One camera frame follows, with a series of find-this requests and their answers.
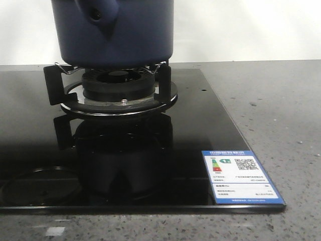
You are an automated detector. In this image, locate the dark blue cooking pot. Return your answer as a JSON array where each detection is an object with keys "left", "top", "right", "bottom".
[{"left": 52, "top": 1, "right": 174, "bottom": 69}]

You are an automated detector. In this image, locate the black metal pot support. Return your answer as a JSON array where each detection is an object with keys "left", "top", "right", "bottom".
[{"left": 44, "top": 61, "right": 178, "bottom": 118}]

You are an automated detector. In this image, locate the black gas burner head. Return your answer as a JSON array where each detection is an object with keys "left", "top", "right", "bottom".
[{"left": 82, "top": 70, "right": 155, "bottom": 102}]

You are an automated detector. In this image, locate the blue energy efficiency label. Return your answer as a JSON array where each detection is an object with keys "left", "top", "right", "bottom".
[{"left": 202, "top": 150, "right": 285, "bottom": 205}]

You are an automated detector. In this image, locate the black glass gas cooktop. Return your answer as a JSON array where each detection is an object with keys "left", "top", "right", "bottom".
[{"left": 1, "top": 69, "right": 286, "bottom": 214}]

